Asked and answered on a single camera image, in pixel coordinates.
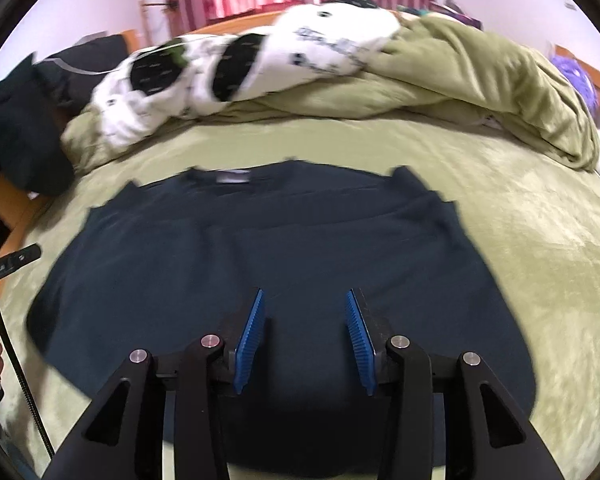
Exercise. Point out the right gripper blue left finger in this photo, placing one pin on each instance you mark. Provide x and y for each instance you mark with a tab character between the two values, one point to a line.
242	333

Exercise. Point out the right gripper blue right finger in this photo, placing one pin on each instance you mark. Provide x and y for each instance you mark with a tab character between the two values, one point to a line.
368	333

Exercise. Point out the dark navy sweatshirt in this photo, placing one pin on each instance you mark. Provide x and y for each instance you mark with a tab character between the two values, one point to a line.
162	264

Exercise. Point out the black jacket on bedframe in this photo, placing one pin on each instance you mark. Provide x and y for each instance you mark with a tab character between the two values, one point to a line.
31	156

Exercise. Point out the green crumpled blanket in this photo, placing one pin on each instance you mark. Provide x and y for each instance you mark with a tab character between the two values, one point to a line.
432	66

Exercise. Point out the black bag with white trim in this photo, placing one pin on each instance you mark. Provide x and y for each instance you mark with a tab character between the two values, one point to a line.
70	76

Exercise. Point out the purple plush toy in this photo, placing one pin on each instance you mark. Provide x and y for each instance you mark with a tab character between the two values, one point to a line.
578	77

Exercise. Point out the wooden coat rack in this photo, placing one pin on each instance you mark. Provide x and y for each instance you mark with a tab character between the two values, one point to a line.
157	18

